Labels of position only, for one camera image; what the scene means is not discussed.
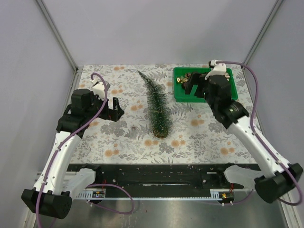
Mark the green plastic tray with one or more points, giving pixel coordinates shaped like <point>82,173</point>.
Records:
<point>179,94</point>

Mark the floral paper mat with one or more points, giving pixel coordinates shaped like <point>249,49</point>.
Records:
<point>195,137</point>

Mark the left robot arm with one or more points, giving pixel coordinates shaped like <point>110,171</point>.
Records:
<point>50,196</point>

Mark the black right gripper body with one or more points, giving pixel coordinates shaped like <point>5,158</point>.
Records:
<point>198,79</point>

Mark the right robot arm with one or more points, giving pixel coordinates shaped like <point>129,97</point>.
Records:
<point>277,176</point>

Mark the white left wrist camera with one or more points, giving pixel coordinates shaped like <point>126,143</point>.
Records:
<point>98,88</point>

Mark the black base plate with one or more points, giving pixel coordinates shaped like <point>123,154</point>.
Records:
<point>160,181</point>

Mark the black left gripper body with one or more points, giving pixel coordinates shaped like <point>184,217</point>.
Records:
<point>97,104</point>

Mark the small green christmas tree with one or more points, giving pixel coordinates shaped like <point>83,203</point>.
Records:
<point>159,112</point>

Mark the white slotted cable duct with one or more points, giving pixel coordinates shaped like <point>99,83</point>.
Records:
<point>90,195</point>

